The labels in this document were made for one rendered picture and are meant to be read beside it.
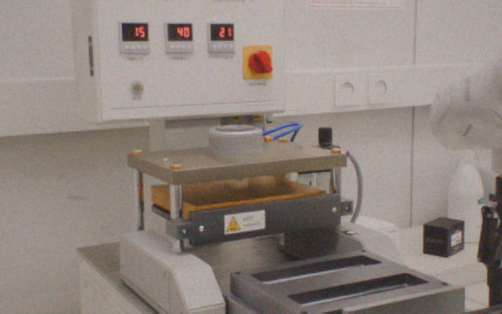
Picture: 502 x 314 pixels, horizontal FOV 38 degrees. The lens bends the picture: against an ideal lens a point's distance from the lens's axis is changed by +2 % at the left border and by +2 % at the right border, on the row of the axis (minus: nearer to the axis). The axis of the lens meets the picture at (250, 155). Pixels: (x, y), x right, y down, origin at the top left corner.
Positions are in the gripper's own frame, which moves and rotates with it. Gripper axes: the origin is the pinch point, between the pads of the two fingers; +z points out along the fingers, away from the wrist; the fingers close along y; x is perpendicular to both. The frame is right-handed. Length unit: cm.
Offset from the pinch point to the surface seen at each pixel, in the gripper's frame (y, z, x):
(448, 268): -30.9, 5.6, 15.5
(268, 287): 11, -15, -53
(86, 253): -36, -9, -60
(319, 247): -8.4, -11.8, -32.5
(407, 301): 25, -16, -45
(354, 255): 6.1, -14.9, -37.1
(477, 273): -30.6, 8.0, 23.5
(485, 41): -64, -41, 60
